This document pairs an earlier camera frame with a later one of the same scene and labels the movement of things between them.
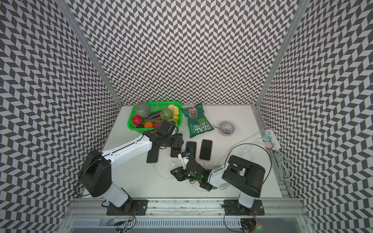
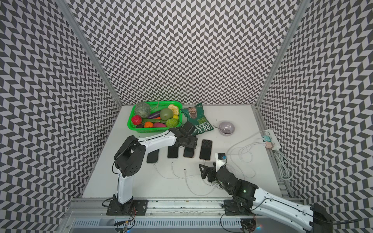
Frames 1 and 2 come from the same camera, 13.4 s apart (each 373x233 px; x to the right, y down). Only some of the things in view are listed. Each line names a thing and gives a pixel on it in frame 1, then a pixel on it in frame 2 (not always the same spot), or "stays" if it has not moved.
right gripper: x=179 y=176 to x=211 y=170
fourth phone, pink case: x=206 y=149 stays
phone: x=152 y=155 stays
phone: x=191 y=147 stays
